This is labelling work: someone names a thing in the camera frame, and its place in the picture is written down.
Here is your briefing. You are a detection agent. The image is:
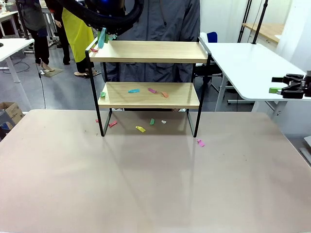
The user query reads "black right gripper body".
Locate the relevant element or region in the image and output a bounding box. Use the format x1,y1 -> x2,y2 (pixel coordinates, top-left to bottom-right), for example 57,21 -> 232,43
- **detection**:
303,70 -> 311,98

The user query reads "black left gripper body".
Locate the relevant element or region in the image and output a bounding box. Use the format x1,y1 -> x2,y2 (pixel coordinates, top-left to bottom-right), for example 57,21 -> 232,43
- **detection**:
85,0 -> 127,17

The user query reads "teal chenille duster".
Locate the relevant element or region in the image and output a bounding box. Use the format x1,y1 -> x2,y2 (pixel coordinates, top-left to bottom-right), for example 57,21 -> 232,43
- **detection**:
97,27 -> 118,49

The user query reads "person in yellow apron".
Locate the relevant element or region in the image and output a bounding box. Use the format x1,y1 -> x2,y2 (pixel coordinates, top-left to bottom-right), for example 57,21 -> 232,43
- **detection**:
45,0 -> 99,80

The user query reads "large white table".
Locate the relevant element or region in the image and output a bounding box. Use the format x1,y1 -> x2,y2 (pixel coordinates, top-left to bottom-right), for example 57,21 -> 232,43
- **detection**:
203,42 -> 311,119

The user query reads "wooden background desk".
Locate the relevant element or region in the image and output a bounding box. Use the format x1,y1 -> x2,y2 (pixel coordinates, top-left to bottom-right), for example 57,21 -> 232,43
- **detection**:
242,23 -> 285,44

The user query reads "person in grey jacket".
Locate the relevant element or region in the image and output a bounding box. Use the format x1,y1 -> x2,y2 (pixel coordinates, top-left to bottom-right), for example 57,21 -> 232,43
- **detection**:
104,0 -> 201,83

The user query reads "black tripod stand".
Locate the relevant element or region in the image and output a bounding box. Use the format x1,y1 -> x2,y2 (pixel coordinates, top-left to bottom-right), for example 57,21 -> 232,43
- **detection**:
252,0 -> 269,45
238,0 -> 253,44

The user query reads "person in dark clothes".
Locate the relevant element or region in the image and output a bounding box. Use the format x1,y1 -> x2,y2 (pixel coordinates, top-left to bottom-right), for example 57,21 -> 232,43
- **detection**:
16,0 -> 56,73

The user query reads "beige floor mat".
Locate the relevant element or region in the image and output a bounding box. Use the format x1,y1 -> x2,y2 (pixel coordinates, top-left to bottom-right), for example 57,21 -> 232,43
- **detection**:
40,67 -> 65,78

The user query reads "black office chair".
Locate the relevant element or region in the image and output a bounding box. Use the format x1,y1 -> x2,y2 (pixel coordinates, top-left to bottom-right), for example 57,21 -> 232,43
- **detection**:
194,62 -> 223,84

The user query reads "white background desk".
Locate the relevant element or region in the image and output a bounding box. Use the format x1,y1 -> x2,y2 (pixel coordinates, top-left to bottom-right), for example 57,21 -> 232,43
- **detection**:
0,11 -> 20,38

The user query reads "white side table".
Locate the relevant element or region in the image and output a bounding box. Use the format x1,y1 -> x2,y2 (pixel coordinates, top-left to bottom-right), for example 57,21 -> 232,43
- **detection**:
0,38 -> 35,110

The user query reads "cardboard box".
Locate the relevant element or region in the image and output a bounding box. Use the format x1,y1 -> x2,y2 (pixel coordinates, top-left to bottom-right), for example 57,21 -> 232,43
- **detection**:
0,101 -> 24,129

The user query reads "black left arm cable sleeve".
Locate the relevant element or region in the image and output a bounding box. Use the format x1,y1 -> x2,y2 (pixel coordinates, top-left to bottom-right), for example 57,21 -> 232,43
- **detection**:
60,0 -> 144,36

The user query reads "two-tier wooden shelf black frame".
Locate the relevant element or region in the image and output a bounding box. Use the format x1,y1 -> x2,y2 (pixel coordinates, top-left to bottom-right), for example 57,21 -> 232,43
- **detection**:
85,36 -> 212,138

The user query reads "grey metal frame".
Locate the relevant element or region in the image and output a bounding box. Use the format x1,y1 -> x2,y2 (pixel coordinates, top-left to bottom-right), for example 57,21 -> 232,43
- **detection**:
298,135 -> 311,168

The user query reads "black floor cable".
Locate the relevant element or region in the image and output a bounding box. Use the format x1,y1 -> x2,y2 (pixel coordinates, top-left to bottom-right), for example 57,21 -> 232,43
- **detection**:
35,62 -> 47,110

